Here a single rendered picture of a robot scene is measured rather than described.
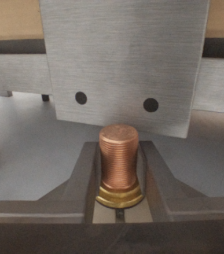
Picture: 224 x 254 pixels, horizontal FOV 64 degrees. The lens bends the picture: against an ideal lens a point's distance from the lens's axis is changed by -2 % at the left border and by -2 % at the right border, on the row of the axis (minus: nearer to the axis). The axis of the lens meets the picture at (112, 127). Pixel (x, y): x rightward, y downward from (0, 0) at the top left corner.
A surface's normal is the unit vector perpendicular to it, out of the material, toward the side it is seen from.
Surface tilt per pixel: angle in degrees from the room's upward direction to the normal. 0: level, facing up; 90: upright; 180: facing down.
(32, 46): 90
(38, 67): 90
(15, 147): 180
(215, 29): 90
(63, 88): 90
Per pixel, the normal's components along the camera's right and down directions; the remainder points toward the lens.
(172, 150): -0.02, -0.89
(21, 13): -0.33, 0.44
